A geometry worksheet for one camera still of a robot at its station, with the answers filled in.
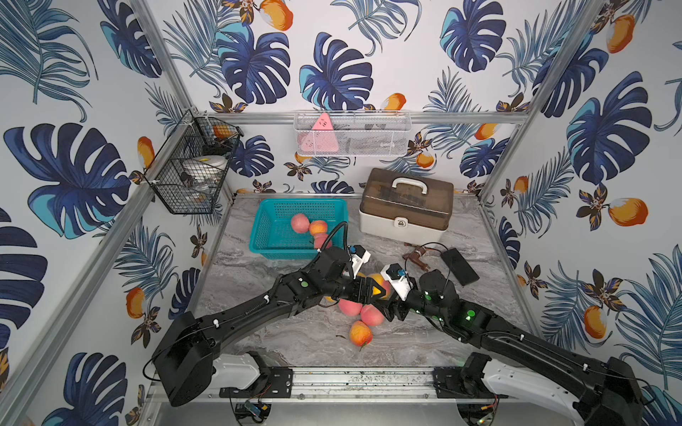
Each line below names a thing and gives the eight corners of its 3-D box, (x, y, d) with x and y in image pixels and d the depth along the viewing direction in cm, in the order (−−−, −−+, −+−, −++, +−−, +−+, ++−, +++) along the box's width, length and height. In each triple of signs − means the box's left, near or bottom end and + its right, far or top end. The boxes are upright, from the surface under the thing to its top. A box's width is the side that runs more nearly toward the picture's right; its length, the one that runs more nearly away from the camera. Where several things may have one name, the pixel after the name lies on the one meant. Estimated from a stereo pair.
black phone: (463, 286, 96) (465, 283, 94) (439, 255, 104) (440, 252, 102) (478, 279, 97) (480, 277, 96) (453, 249, 106) (455, 247, 104)
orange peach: (357, 351, 82) (358, 346, 77) (346, 332, 85) (346, 326, 81) (373, 341, 83) (375, 335, 79) (362, 322, 87) (363, 316, 83)
